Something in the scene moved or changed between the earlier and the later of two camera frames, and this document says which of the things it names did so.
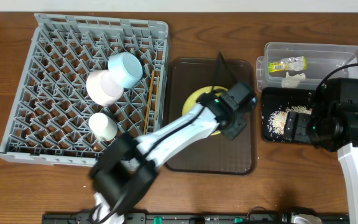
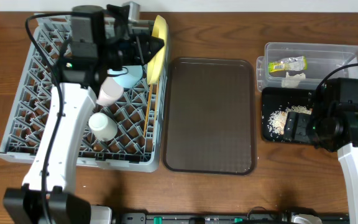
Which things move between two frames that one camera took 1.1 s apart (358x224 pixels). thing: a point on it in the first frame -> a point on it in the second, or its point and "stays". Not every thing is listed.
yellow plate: (192, 99) -> (156, 66)
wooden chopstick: (155, 111) stays
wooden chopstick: (148, 102) stays
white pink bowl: (104, 88) stays
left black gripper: (234, 126) -> (138, 47)
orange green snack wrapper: (293, 63) stays
